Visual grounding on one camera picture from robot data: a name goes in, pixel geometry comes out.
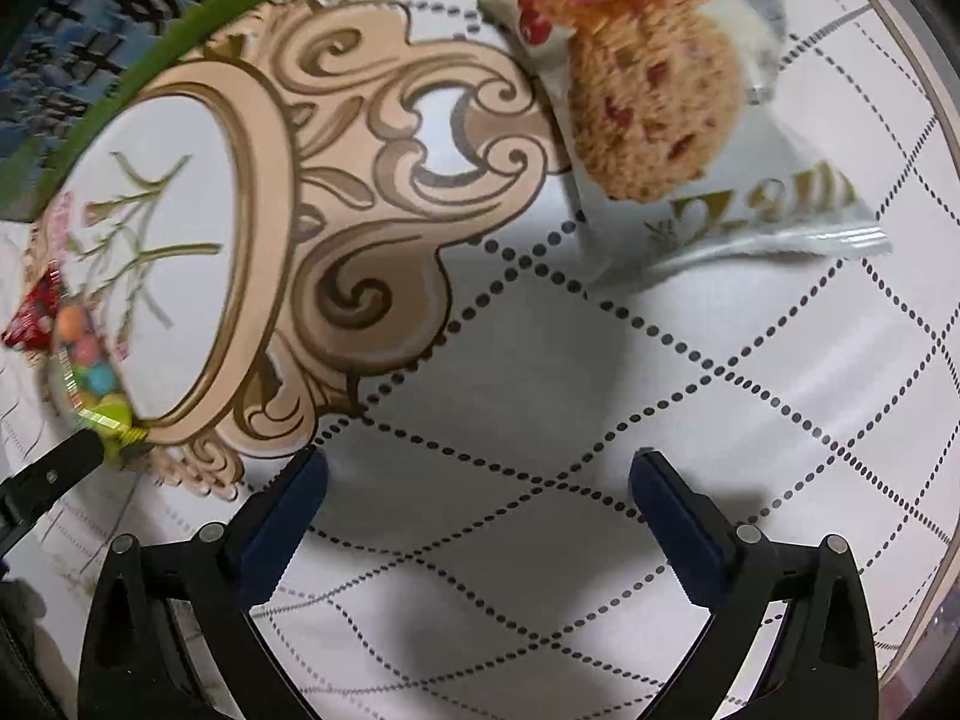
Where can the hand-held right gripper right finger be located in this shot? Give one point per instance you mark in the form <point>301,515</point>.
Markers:
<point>675,529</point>

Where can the white cookie packet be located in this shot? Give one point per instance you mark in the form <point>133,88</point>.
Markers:
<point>645,112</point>

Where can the green colourful candy packet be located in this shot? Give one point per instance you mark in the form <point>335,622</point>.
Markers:
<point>82,360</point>

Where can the printed cardboard box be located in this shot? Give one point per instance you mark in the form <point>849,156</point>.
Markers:
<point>75,37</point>

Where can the red triangular snack packet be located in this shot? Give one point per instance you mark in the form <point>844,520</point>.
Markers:
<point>34,315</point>

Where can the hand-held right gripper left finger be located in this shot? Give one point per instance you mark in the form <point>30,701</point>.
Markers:
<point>281,525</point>

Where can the white diamond-pattern floral blanket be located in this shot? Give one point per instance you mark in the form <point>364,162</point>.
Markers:
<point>525,390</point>

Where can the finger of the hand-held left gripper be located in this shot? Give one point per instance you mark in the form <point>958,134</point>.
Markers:
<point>52,476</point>

